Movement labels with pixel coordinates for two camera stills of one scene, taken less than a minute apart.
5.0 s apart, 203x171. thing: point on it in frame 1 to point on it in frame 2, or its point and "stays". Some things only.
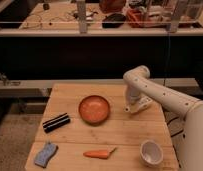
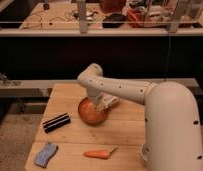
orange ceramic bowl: x=94 y=110 stays
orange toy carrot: x=100 y=154 stays
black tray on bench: x=113 y=21 stays
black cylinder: x=56 y=122 stays
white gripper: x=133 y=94 to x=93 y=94
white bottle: x=141 y=105 to x=106 y=101
